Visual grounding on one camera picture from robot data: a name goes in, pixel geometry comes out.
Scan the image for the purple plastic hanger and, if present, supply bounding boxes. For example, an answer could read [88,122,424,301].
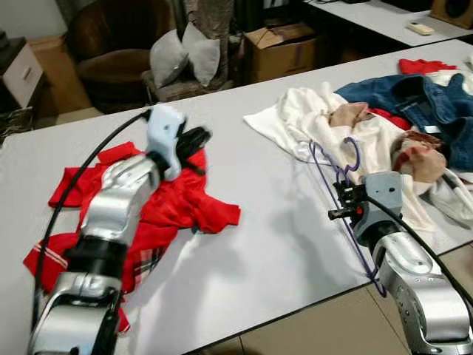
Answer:
[307,137,389,297]

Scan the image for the red shirt with plaid lining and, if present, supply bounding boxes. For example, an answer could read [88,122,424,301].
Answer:
[22,141,242,335]

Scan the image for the patterned upholstered stool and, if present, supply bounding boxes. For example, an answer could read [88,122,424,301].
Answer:
[143,70,239,104]

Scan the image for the cream white sweater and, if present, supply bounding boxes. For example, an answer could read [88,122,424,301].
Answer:
[244,85,473,231]

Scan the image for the pink and red garment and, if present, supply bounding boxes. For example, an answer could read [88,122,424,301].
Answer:
[329,102,449,184]

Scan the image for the grey pillow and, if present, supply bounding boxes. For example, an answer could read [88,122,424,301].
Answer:
[181,22,221,87]
[150,30,190,89]

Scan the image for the pale grey garment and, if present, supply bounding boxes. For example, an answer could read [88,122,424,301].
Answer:
[425,169,473,227]

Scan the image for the blue denim jacket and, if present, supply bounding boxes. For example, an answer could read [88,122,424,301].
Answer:
[336,74,473,172]

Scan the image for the open flap cardboard box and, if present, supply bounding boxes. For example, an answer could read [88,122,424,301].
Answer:
[244,22,319,84]

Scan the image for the brown armchair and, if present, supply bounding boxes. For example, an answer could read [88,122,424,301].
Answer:
[67,0,175,113]

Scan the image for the small red garment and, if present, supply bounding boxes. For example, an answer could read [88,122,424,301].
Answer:
[399,58,457,75]

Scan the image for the tall plain cardboard box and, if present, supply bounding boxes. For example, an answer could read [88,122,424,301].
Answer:
[28,35,94,116]

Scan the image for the white desk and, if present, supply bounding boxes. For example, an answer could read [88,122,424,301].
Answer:
[307,0,473,47]

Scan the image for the white remote control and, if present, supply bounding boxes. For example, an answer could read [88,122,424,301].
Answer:
[408,22,435,36]

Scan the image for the white drawer cabinet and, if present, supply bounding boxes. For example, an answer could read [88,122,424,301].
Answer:
[0,37,44,112]

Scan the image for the wooden speaker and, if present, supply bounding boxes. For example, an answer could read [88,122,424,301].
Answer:
[429,0,473,29]

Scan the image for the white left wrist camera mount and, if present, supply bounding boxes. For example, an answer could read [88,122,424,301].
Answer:
[146,104,186,182]

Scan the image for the pale grey right wrist camera mount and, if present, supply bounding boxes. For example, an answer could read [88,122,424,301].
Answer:
[353,172,404,249]

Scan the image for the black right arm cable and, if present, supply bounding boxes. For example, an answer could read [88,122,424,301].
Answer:
[366,192,473,311]

